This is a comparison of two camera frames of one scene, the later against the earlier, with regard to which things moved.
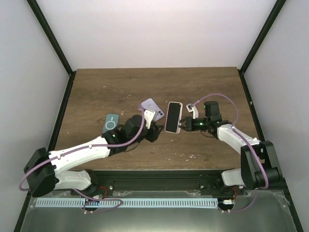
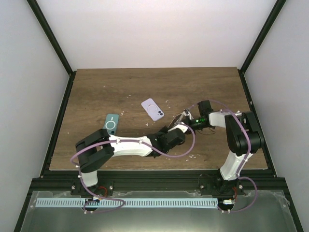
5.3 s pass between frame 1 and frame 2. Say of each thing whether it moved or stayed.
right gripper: stayed
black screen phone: moved
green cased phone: stayed
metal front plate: stayed
